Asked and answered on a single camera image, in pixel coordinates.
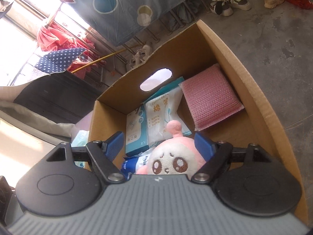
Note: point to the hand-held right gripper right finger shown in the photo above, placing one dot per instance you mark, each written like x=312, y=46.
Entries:
x=204, y=144

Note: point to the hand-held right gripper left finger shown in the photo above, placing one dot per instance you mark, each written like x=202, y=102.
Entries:
x=115, y=144

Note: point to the blue white face mask box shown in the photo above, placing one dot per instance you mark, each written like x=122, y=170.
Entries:
x=135, y=134

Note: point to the blue wet wipes pack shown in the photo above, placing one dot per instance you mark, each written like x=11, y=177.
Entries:
x=137, y=164

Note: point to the pink plush toy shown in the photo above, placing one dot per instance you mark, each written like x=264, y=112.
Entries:
x=166, y=156

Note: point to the pink sponge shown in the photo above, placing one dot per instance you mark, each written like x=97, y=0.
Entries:
x=210, y=98

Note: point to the white cotton swab packet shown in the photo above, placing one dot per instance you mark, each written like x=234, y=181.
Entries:
x=159, y=117

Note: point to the cardboard box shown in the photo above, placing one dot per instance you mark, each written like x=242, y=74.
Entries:
x=244, y=78

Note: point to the white green plastic bag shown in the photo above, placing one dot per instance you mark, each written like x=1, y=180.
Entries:
x=80, y=137

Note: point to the black cabinet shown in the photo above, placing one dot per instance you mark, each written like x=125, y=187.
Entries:
x=56, y=95

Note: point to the white shoe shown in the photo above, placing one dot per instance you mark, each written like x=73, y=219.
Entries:
x=144, y=51
x=133, y=61

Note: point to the yellow stick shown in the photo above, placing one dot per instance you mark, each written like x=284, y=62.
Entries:
x=102, y=58

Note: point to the beige cloth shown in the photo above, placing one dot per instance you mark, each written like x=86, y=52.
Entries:
x=29, y=117

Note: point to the navy star print cloth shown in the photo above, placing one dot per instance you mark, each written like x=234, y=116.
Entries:
x=58, y=60

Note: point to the pink red hanging cloth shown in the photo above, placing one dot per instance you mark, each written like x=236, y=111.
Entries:
x=53, y=36

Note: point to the black white sneaker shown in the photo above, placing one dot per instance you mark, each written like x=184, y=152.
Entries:
x=221, y=7
x=240, y=1

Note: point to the blue circle print bedsheet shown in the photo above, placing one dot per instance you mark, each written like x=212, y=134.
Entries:
x=146, y=0

